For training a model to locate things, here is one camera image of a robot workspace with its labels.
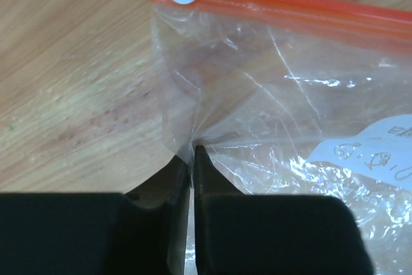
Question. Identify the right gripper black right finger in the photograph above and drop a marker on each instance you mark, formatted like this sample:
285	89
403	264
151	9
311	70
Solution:
237	233

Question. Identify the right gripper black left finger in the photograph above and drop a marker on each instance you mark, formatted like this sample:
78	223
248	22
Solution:
140	232

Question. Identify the clear zip bag orange seal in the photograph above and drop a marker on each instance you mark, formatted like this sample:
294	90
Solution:
296	97

